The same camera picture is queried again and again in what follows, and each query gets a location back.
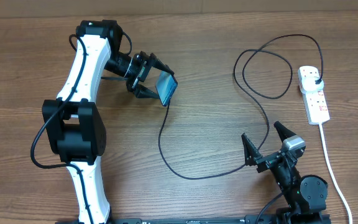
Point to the Samsung Galaxy smartphone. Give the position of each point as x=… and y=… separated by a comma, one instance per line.
x=165, y=87

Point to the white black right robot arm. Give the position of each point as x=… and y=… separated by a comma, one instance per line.
x=302, y=198

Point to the white power strip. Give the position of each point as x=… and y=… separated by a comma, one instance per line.
x=315, y=102

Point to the white charger plug adapter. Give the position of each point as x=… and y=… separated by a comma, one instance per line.
x=309, y=85

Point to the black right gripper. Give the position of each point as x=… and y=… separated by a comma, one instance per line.
x=251, y=155

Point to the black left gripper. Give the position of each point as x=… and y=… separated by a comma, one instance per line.
x=143, y=70

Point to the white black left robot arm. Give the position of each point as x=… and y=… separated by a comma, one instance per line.
x=73, y=134

